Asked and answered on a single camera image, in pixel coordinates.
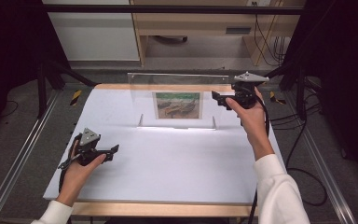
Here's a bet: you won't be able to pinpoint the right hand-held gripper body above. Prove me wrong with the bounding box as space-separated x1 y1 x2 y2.
231 71 270 110

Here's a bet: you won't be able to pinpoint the right hand-held gripper black cable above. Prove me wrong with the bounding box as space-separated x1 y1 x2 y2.
247 94 328 224

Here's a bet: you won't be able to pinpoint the black floor cables bundle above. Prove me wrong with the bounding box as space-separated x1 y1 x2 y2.
269 92 324 132

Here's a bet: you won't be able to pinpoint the wooden table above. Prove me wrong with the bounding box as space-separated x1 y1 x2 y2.
69 83 260 218

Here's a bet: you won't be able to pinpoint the white foam board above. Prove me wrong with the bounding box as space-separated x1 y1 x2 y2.
42 89 288 204

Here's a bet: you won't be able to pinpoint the thin black floor cable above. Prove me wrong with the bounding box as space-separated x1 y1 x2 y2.
0 99 20 119

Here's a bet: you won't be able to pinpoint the person's left hand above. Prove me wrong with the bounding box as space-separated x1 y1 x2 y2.
55 140 107 208

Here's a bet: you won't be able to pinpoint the black metal stand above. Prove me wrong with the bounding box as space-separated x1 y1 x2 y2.
262 61 310 121
36 60 98 119

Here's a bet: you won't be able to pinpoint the printed photo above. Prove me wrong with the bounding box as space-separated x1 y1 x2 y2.
152 91 204 120

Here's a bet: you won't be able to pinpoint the clear acrylic photo frame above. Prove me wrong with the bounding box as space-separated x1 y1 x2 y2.
127 72 231 131

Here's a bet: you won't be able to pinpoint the left hand-held gripper black cable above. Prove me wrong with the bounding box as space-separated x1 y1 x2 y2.
57 153 77 194

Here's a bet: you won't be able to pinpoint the hanging black cables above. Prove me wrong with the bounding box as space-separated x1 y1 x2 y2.
253 1 286 67

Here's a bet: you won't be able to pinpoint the grey desk label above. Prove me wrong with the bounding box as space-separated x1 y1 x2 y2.
225 26 253 35

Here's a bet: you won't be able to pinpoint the aluminium floor rail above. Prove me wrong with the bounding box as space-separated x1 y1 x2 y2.
282 91 358 224
0 89 61 224

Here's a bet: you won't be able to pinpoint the yellow black tape strip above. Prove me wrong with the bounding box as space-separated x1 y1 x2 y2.
69 89 83 107
268 90 287 105

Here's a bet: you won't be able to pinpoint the hand-held gripper black cable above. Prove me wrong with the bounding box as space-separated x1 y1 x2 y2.
57 153 77 194
247 94 328 224

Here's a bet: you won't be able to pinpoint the person's right hand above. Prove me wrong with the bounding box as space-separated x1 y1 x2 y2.
225 87 276 161

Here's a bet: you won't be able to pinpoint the light wooden desk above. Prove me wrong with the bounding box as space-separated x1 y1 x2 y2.
129 0 306 67

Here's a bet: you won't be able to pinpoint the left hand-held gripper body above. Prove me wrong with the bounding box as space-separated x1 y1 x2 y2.
74 127 103 166

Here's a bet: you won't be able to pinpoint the white cabinet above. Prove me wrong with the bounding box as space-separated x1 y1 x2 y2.
42 0 141 63

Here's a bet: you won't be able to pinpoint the black horizontal frame bar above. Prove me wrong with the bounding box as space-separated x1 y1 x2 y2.
42 4 306 16

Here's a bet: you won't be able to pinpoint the black curtain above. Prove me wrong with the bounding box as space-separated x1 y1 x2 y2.
282 0 358 183
0 0 73 143

